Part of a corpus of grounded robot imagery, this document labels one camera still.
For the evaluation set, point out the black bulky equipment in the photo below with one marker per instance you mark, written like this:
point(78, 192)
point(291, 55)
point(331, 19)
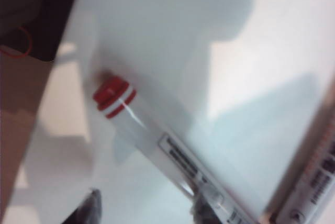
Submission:
point(39, 4)

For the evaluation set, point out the black whiteboard marker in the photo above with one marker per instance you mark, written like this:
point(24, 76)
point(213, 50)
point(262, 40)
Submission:
point(314, 187)

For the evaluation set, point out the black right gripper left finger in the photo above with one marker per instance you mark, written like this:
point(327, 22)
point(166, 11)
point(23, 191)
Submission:
point(83, 208)

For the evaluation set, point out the red whiteboard marker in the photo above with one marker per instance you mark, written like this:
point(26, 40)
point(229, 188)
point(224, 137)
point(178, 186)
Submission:
point(146, 129)

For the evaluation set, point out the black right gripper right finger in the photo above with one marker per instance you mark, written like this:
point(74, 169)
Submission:
point(200, 208)

